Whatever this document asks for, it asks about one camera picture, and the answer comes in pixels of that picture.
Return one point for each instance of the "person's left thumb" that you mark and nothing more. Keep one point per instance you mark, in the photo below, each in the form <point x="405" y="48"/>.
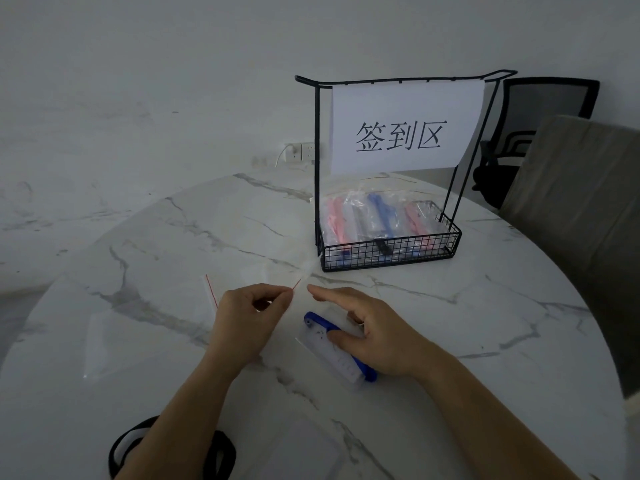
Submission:
<point x="277" y="302"/>

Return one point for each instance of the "person's right thumb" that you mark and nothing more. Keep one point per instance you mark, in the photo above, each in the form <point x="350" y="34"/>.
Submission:
<point x="342" y="338"/>

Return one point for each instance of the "person's right hand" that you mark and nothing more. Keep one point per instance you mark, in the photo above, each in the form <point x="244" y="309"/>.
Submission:
<point x="390" y="339"/>

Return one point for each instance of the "beige upholstered chair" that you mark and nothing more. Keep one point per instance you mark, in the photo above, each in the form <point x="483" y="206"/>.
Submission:
<point x="585" y="219"/>

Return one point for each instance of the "white wall socket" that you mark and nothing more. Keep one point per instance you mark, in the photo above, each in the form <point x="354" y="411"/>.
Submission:
<point x="301" y="151"/>

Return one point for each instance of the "pile of bagged colourful items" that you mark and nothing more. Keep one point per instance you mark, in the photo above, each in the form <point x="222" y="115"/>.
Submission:
<point x="380" y="219"/>

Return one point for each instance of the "person's right forearm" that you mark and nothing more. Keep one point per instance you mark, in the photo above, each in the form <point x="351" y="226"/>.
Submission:
<point x="495" y="424"/>

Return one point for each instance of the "person's left forearm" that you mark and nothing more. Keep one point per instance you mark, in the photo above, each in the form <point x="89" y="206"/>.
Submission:
<point x="185" y="419"/>

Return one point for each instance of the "white paper sign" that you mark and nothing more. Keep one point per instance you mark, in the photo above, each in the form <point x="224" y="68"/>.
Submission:
<point x="405" y="129"/>

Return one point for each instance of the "person's left hand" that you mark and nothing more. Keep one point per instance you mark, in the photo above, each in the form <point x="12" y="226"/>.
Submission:
<point x="240" y="319"/>

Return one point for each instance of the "clear red-striped zip bag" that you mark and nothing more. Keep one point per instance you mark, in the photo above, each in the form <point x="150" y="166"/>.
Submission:
<point x="150" y="329"/>
<point x="295" y="314"/>

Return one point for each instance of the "black mesh office chair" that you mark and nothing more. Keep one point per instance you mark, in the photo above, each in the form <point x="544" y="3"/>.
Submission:
<point x="520" y="139"/>

